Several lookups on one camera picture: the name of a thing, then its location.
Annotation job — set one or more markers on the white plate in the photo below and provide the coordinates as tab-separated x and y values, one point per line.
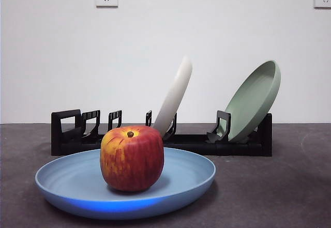
175	93

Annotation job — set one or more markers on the red yellow apple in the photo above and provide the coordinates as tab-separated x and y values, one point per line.
132	160

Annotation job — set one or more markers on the blue plate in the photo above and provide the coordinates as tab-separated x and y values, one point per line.
77	186

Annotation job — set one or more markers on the black plate rack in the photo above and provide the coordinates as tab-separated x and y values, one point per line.
196	145

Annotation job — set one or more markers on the green plate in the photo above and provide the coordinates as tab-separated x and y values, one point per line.
250	104

